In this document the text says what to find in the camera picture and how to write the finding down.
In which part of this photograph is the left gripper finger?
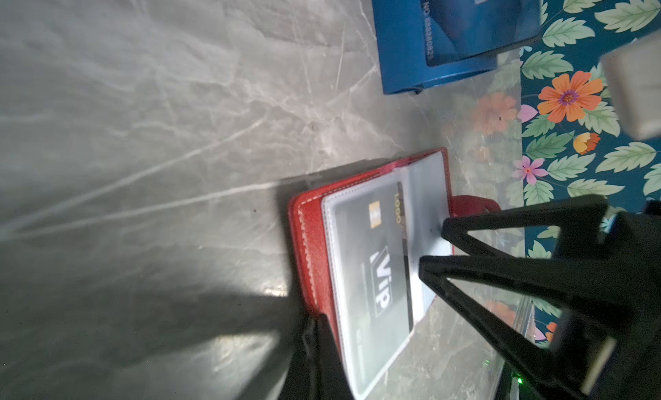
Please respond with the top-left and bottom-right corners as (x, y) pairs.
(278, 314), (355, 400)

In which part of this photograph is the red card holder wallet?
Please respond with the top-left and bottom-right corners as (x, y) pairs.
(288, 148), (499, 377)

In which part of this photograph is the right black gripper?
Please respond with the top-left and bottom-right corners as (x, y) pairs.
(419, 194), (660, 399)

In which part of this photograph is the stack of cards in stand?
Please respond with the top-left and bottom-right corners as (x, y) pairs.
(420, 0), (541, 67)

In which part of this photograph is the grey VIP card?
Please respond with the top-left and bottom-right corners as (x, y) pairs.
(325, 181), (412, 399)

